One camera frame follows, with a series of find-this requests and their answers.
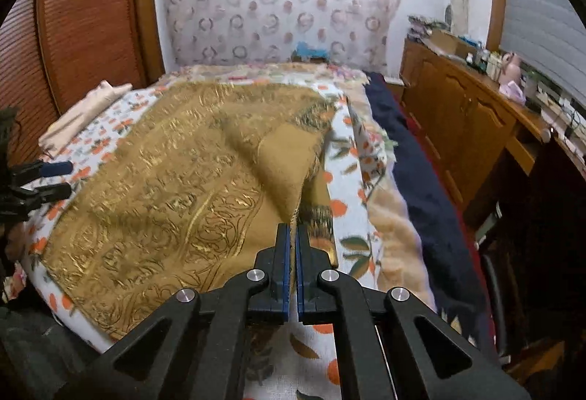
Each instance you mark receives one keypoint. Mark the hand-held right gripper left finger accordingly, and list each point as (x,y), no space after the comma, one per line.
(286,272)

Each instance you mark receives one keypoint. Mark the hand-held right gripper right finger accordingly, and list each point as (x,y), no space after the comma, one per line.
(301,272)

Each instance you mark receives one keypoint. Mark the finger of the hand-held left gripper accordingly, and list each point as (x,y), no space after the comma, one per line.
(50,194)
(55,169)

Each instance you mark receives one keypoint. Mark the brown gold patterned garment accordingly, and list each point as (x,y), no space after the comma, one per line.
(160,208)

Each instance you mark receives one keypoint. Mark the pile of folded clothes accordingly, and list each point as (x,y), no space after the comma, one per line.
(421,27)

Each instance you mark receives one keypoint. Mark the pale pink cloth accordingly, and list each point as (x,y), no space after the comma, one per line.
(87,112)

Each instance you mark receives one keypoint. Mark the beige fuzzy blanket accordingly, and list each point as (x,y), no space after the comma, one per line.
(393,235)

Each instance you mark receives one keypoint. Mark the white orange-print bedsheet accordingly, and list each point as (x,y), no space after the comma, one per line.
(352,180)

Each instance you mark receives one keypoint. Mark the slatted wooden door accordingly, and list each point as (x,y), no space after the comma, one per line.
(82,25)

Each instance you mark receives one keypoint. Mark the navy blue blanket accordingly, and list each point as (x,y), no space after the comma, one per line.
(412,153)

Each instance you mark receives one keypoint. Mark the black chair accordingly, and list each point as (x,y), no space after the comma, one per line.
(500,304)

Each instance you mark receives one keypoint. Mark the floral blanket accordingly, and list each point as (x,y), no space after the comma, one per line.
(274,70)

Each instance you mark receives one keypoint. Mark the teal cloth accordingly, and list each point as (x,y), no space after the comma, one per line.
(311,51)

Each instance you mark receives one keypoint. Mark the wooden cabinet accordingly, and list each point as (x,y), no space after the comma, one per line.
(458,107)

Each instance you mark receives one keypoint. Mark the cardboard box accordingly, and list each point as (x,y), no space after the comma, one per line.
(444,42)

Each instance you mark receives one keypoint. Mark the pink tissue pack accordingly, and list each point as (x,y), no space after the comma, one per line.
(515,92)

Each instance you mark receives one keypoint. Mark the group of small bottles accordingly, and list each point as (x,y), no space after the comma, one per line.
(485,61)

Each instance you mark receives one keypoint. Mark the pink kettle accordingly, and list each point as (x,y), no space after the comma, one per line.
(510,70)

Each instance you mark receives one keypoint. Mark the grey window blind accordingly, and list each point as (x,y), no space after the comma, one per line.
(545,6)

